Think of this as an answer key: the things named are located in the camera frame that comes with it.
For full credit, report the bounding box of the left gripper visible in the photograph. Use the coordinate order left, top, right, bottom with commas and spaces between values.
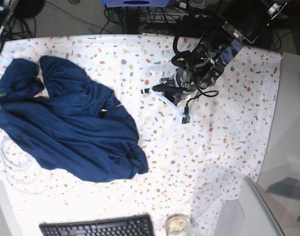
141, 68, 197, 124

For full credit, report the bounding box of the blue t-shirt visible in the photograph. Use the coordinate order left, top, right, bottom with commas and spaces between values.
0, 56, 148, 182

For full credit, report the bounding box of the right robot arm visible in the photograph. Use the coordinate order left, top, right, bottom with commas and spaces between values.
0, 0, 19, 36

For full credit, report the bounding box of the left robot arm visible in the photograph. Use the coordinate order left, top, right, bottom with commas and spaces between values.
141, 0, 272, 124

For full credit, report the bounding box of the terrazzo patterned tablecloth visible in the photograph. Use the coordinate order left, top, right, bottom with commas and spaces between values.
0, 34, 283, 236

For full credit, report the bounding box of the blue box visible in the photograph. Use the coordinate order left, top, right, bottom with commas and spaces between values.
102, 0, 176, 7

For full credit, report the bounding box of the glass jar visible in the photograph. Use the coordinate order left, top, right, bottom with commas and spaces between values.
164, 214, 192, 236

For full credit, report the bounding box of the black keyboard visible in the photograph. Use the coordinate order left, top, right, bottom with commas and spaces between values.
39, 214, 155, 236

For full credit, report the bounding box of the coiled white cable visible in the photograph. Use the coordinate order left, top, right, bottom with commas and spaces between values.
0, 139, 52, 195

